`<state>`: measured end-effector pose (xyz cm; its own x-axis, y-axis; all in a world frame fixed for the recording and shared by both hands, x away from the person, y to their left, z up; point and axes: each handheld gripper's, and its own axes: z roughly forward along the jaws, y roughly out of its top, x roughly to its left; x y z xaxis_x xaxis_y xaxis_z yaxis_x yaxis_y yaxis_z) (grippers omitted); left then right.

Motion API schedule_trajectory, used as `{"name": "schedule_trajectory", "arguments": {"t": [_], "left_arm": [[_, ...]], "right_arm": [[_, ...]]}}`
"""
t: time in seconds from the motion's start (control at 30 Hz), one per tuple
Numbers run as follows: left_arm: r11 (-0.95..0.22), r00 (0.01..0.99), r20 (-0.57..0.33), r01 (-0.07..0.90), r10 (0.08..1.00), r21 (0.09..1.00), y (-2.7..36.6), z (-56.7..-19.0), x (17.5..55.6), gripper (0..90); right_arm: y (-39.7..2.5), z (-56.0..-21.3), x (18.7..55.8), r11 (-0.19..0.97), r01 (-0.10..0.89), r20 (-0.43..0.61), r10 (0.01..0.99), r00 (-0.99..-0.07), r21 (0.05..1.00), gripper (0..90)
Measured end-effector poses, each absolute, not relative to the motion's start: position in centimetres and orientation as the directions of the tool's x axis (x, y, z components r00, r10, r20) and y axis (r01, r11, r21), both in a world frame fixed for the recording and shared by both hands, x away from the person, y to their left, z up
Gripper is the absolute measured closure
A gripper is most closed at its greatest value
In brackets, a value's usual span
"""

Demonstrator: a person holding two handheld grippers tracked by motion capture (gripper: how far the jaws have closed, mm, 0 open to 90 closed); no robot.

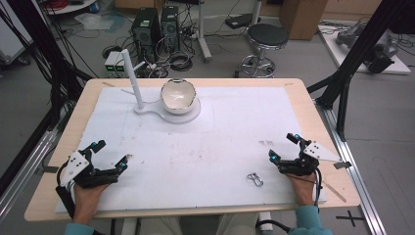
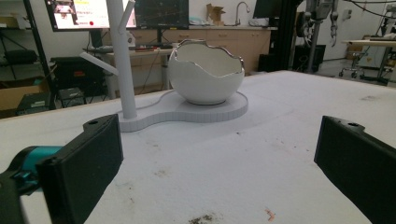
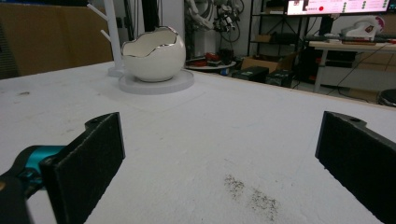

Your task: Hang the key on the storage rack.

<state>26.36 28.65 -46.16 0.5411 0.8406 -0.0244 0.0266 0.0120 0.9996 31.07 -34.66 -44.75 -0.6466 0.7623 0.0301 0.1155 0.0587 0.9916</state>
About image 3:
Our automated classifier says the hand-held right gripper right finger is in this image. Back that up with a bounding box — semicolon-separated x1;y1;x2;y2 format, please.
315;110;396;224

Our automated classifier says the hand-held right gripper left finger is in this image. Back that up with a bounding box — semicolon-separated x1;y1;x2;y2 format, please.
0;111;126;224

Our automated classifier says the black round stool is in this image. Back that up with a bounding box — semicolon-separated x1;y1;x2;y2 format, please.
377;89;396;108

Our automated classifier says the black case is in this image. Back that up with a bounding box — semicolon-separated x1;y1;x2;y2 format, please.
265;69;295;89
232;65;270;84

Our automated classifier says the light wooden desk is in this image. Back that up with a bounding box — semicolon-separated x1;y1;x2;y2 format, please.
307;40;396;94

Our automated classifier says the white eggshell-shaped ceramic bowl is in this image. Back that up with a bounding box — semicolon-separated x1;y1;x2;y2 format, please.
120;26;187;83

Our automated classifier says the round white tray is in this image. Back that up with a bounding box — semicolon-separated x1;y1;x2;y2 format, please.
118;68;195;95

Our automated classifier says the white and red device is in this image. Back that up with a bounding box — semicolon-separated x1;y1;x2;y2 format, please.
340;16;386;41

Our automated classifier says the brown cardboard panel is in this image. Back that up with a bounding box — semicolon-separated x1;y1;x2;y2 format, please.
0;3;114;80

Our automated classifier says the white branched stand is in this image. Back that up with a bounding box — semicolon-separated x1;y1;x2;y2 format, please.
87;0;126;78

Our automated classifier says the open cardboard box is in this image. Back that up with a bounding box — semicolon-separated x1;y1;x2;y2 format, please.
241;51;299;75

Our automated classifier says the black metal shelf rack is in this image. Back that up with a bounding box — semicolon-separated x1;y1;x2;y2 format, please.
247;0;311;58

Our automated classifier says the monitor screen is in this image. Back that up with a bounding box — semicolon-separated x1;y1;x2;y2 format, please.
286;0;391;17

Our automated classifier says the small round white table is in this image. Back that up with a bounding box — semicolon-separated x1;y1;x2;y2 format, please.
185;61;237;71

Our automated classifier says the red tool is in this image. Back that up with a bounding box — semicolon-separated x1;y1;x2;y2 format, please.
205;51;220;63

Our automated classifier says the black upright post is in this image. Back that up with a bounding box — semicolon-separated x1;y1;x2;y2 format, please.
141;0;162;33

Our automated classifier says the black cable bundle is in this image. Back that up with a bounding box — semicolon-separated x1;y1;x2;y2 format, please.
214;0;246;44

